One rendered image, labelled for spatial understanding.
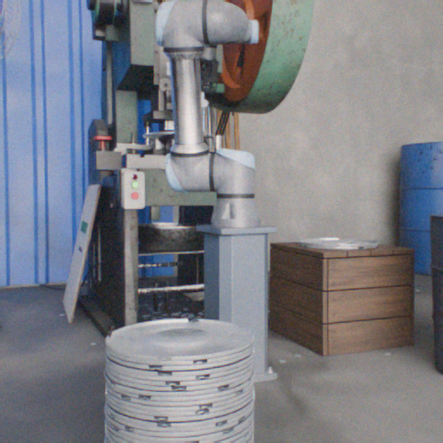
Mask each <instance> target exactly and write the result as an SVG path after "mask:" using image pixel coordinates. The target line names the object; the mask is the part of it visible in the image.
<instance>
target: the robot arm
mask: <svg viewBox="0 0 443 443"><path fill-rule="evenodd" d="M156 38H157V45H158V46H160V47H163V54H165V55H166V56H167V57H168V58H169V60H170V89H171V91H172V105H173V119H174V133H175V143H174V144H173V146H172V147H171V149H170V154H167V155H166V156H165V161H164V162H165V174H166V178H168V181H169V185H170V187H171V188H172V189H173V190H175V191H183V192H216V204H215V208H214V212H213V214H212V218H211V227H214V228H257V227H261V219H260V216H259V214H258V211H257V208H256V204H255V201H254V171H255V167H254V155H253V154H252V153H250V152H246V151H236V150H228V149H217V150H216V152H215V153H209V147H208V146H207V145H206V144H204V143H203V135H202V107H204V106H206V105H208V104H209V102H208V101H206V100H205V99H204V98H203V97H204V93H203V92H202V91H204V92H214V93H216V87H217V81H218V79H217V77H216V75H217V70H218V64H219V61H217V60H215V56H216V50H217V45H223V44H252V43H257V42H258V41H259V24H258V21H257V20H250V19H249V20H248V18H247V15H246V12H245V11H244V10H242V9H240V8H239V7H237V6H235V4H233V3H228V2H225V1H220V0H192V1H177V0H175V1H172V2H163V3H161V4H160V6H159V9H158V12H157V20H156ZM214 82H216V86H213V84H214Z"/></svg>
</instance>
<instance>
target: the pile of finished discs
mask: <svg viewBox="0 0 443 443"><path fill-rule="evenodd" d="M299 242H300V243H299V244H300V245H301V246H304V247H308V248H318V249H370V248H375V247H378V241H372V240H362V239H344V240H339V239H338V238H322V239H305V240H301V241H299Z"/></svg>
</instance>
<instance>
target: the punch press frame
mask: <svg viewBox="0 0 443 443"><path fill-rule="evenodd" d="M116 17H117V21H118V27H119V41H118V42H117V43H116V42H102V65H101V102H100V104H101V119H103V120H105V122H106V126H107V130H108V136H111V138H112V140H111V141H109V151H112V149H113V148H115V144H129V143H130V141H131V132H136V141H137V143H138V100H151V91H150V92H149V93H146V92H145V91H144V84H143V83H144V80H145V79H146V78H147V76H148V75H149V73H151V70H152V69H153V68H154V67H155V30H154V1H153V0H152V3H151V4H143V3H133V2H132V0H121V5H120V10H119V12H118V11H117V10H116ZM215 60H217V61H219V64H218V70H217V75H216V77H218V76H219V75H220V74H222V45H217V50H216V56H215ZM137 171H138V172H142V173H144V205H145V206H150V221H160V220H161V209H160V206H177V205H211V218H212V214H213V212H214V208H215V204H216V192H183V191H175V190H173V189H172V188H171V187H170V185H169V181H168V178H166V174H165V169H153V168H137ZM182 265H183V263H182V262H165V263H147V264H138V268H147V267H164V266H182ZM198 290H204V284H191V285H178V286H165V287H151V288H139V289H138V294H147V293H160V292H185V291H198Z"/></svg>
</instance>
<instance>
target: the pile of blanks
mask: <svg viewBox="0 0 443 443"><path fill-rule="evenodd" d="M105 358H106V368H105V371H104V376H105V379H106V406H105V411H104V413H106V418H105V443H254V340H253V341H252V344H251V345H250V346H249V347H247V348H246V349H243V350H240V351H237V352H235V353H231V355H227V356H219V357H214V358H207V359H200V360H186V361H166V360H164V359H163V361H162V362H160V360H150V361H148V359H141V358H134V357H130V356H123V355H120V354H117V353H114V352H112V351H111V350H109V349H108V348H107V347H106V353H105Z"/></svg>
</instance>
